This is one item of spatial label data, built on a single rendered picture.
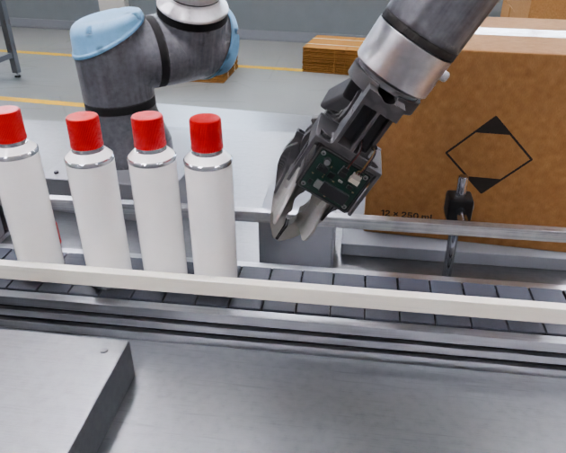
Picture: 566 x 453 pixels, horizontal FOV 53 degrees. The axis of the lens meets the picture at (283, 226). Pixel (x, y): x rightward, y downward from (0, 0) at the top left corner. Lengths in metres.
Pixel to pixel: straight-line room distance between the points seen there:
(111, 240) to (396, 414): 0.36
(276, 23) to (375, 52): 5.63
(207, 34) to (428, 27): 0.53
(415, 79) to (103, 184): 0.34
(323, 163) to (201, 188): 0.15
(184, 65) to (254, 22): 5.22
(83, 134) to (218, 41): 0.42
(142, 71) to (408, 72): 0.54
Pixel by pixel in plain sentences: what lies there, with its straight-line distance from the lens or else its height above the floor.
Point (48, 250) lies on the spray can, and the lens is 0.73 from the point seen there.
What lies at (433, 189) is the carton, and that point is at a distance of 0.82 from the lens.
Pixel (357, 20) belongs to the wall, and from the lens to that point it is 5.97.
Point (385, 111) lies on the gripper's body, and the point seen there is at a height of 1.12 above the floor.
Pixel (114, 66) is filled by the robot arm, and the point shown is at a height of 1.06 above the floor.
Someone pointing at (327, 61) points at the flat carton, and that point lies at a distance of 4.95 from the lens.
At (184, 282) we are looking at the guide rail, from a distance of 0.65.
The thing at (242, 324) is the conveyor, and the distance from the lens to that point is 0.65.
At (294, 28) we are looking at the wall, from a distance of 6.10.
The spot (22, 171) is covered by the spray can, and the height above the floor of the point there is 1.02.
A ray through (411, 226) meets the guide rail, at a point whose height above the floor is 0.96.
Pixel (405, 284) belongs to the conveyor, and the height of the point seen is 0.88.
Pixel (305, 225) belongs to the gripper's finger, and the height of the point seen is 0.98.
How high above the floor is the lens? 1.28
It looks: 30 degrees down
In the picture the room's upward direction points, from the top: straight up
